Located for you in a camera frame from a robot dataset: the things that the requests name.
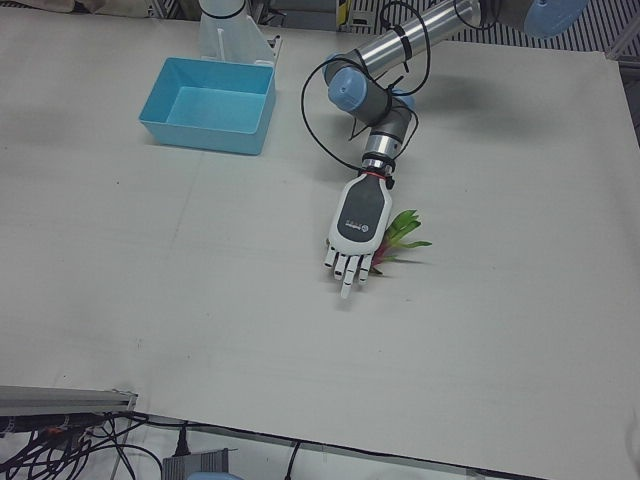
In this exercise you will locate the red dragon fruit green leaves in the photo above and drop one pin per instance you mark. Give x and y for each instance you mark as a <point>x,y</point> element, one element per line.
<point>406,225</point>

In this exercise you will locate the dark striped ribbed panel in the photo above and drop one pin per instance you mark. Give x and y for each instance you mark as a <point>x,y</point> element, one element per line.
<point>500,35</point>

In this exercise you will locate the white stand base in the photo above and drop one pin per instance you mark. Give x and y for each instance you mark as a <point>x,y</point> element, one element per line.
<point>230,35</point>

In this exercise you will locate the grey power adapter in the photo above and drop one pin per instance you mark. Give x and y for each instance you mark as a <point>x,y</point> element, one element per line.
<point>195,462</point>

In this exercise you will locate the aluminium profile rail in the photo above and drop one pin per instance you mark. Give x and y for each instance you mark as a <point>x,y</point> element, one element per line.
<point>60,400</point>

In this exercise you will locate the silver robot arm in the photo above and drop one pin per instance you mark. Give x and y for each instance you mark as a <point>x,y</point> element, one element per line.
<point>425,30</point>

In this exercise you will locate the white grey robot hand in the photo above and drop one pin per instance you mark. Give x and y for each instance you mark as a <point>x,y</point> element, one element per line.
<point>362,210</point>

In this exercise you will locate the yellow black striped post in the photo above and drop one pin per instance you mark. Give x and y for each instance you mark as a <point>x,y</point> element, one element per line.
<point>343,10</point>

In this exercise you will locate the light blue plastic bin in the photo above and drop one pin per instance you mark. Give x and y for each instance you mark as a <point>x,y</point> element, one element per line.
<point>210,110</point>

